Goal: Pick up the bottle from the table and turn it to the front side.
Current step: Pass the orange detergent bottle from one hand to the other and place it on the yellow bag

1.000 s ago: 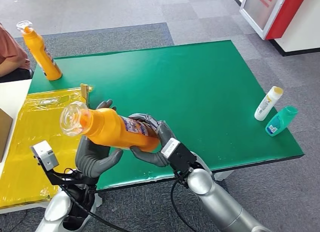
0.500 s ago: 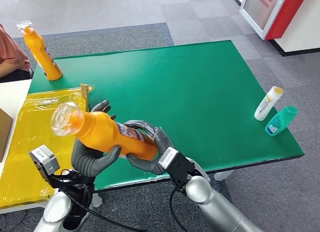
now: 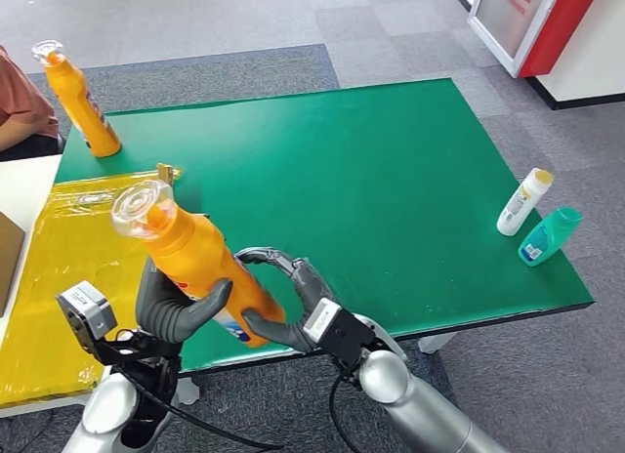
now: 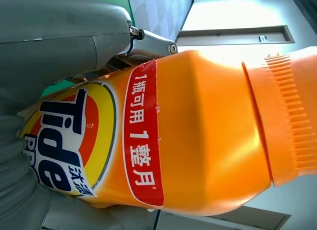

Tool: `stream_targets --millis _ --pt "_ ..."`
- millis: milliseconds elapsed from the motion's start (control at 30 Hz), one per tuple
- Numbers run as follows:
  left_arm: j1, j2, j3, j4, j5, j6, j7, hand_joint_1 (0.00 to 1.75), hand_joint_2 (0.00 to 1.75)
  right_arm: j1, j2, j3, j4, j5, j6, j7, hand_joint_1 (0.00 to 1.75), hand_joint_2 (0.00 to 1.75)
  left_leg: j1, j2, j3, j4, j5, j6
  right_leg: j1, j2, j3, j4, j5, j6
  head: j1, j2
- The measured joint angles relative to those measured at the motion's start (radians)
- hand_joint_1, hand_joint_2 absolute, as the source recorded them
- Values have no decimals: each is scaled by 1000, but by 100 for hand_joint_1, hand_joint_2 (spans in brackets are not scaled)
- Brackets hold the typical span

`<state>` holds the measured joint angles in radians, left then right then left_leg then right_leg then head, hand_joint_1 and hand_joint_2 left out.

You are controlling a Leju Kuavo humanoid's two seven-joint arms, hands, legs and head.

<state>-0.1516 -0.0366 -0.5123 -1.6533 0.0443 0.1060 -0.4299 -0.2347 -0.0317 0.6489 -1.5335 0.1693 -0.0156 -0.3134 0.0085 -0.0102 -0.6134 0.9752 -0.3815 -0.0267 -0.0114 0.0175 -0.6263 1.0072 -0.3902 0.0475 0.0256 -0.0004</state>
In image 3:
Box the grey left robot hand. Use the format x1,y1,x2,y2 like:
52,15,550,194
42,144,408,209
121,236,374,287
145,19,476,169
135,256,234,346

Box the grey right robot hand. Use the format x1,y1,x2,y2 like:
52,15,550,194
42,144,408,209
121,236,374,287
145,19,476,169
235,246,339,354

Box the orange bottle with clear cap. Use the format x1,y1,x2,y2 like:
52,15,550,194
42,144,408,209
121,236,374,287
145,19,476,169
110,179,288,350
31,39,122,159

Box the white bottle with yellow cap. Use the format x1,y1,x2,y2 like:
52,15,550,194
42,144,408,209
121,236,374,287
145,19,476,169
495,167,555,238

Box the teal bottle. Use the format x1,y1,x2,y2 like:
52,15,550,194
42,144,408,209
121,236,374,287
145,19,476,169
516,206,583,268

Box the white table foot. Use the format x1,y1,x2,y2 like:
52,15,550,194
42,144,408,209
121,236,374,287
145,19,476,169
174,376,202,408
417,331,460,356

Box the yellow plastic sheet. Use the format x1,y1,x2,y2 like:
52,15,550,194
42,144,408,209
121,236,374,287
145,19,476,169
0,164,183,411

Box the brown cardboard piece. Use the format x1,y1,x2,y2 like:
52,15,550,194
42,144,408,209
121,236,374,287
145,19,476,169
0,210,26,318

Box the person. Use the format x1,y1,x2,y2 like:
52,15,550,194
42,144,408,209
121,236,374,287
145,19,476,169
0,44,66,162

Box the red and white fire cabinet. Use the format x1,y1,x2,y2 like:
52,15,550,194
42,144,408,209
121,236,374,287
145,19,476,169
466,0,605,80

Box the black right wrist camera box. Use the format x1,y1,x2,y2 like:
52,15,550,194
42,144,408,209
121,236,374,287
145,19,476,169
302,297,378,372

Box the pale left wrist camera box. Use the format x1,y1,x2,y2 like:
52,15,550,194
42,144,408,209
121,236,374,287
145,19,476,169
54,280,119,358

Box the black cable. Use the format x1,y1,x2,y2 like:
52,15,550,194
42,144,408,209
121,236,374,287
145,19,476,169
110,364,287,453
328,371,363,453

